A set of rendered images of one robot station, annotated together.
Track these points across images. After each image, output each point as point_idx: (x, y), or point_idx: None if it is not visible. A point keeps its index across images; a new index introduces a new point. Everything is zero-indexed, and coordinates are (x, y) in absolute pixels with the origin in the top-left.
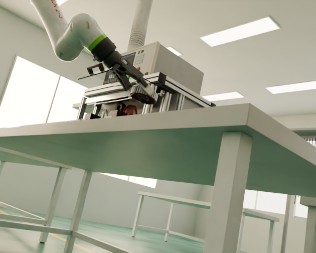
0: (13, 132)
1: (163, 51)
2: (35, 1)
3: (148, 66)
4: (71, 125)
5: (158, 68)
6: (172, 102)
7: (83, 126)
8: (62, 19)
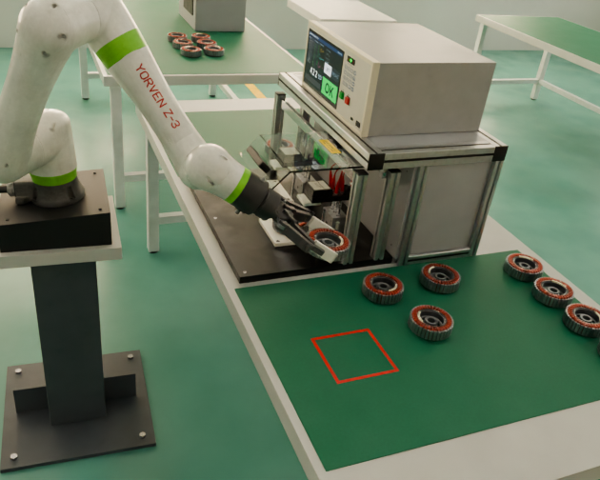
0: (177, 197)
1: (390, 73)
2: (130, 98)
3: (360, 110)
4: (227, 296)
5: (381, 110)
6: (406, 177)
7: (236, 319)
8: (178, 129)
